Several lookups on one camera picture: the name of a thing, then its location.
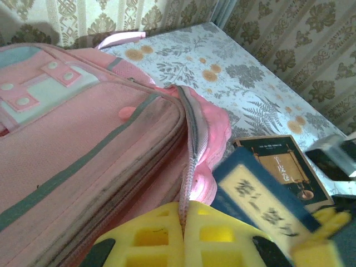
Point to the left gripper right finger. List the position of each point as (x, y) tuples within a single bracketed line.
[(222, 250)]

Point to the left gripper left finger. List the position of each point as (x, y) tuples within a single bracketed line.
[(144, 250)]

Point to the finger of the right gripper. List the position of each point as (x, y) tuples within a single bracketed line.
[(317, 254), (333, 222)]

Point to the blue book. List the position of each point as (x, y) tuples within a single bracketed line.
[(250, 189)]

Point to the pink student backpack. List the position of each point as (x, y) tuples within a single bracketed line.
[(83, 139)]

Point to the aluminium frame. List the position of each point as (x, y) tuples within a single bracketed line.
[(225, 11)]

